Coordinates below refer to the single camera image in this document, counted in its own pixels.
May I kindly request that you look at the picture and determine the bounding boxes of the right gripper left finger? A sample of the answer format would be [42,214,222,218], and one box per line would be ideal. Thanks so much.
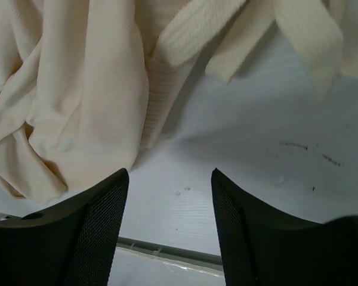
[0,169,129,285]

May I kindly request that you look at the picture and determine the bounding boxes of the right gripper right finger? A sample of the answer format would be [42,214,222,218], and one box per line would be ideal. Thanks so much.
[211,170,358,285]

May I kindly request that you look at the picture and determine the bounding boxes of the beige trousers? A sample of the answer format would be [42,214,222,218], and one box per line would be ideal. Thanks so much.
[0,1,358,203]

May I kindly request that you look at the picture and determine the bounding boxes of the aluminium front rail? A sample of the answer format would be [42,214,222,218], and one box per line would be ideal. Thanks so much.
[117,237,223,271]

